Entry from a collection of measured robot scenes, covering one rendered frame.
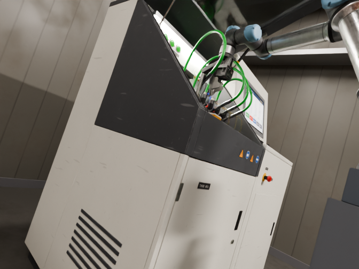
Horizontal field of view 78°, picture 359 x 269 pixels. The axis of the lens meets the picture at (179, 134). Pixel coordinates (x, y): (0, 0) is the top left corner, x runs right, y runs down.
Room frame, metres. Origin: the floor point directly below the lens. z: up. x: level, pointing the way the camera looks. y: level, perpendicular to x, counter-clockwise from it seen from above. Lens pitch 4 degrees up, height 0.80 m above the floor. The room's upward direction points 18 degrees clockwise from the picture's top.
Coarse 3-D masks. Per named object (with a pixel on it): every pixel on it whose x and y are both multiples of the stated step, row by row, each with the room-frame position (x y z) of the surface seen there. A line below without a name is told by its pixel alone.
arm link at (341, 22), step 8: (328, 0) 0.68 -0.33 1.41; (336, 0) 0.66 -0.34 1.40; (344, 0) 0.64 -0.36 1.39; (352, 0) 0.64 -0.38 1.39; (328, 8) 0.69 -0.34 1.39; (336, 8) 0.67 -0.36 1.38; (344, 8) 0.65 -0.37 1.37; (352, 8) 0.64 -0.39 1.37; (328, 16) 0.72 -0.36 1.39; (336, 16) 0.67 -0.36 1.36; (344, 16) 0.66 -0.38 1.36; (352, 16) 0.64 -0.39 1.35; (336, 24) 0.69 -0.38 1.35; (344, 24) 0.66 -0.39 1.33; (352, 24) 0.63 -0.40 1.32; (344, 32) 0.66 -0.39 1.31; (352, 32) 0.63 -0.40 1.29; (344, 40) 0.66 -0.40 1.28; (352, 40) 0.63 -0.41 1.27; (352, 48) 0.63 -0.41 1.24; (352, 56) 0.63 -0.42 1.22; (352, 64) 0.64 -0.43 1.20
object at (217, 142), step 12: (204, 120) 0.73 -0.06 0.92; (216, 120) 0.79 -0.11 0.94; (204, 132) 0.75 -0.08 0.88; (216, 132) 0.81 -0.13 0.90; (228, 132) 0.87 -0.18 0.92; (204, 144) 0.76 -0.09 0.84; (216, 144) 0.82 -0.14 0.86; (228, 144) 0.89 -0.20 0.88; (240, 144) 0.98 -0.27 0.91; (252, 144) 1.07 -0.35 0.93; (192, 156) 0.73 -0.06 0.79; (204, 156) 0.78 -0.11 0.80; (216, 156) 0.85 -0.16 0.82; (228, 156) 0.92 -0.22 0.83; (240, 168) 1.03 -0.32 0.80; (252, 168) 1.14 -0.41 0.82
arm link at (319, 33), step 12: (324, 24) 0.84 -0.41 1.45; (276, 36) 1.00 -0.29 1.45; (288, 36) 0.95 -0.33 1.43; (300, 36) 0.91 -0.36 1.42; (312, 36) 0.87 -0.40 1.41; (324, 36) 0.84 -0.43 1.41; (336, 36) 0.81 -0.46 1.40; (264, 48) 1.04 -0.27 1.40; (276, 48) 1.00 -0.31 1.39; (288, 48) 0.97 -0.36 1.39
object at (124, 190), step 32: (96, 128) 1.05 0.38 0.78; (96, 160) 0.99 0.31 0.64; (128, 160) 0.86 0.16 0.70; (160, 160) 0.75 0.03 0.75; (96, 192) 0.94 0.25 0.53; (128, 192) 0.82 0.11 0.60; (160, 192) 0.73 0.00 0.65; (64, 224) 1.04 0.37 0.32; (96, 224) 0.89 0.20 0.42; (128, 224) 0.79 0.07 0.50; (160, 224) 0.70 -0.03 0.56; (64, 256) 0.99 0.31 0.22; (96, 256) 0.85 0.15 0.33; (128, 256) 0.76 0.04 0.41
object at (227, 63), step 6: (228, 54) 1.06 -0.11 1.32; (222, 60) 1.09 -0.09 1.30; (228, 60) 1.06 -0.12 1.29; (234, 60) 1.07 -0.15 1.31; (222, 66) 1.05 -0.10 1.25; (228, 66) 1.05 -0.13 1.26; (216, 72) 1.08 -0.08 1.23; (222, 72) 1.05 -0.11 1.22; (228, 72) 1.06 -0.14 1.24; (222, 78) 1.11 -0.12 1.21; (228, 78) 1.07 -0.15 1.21
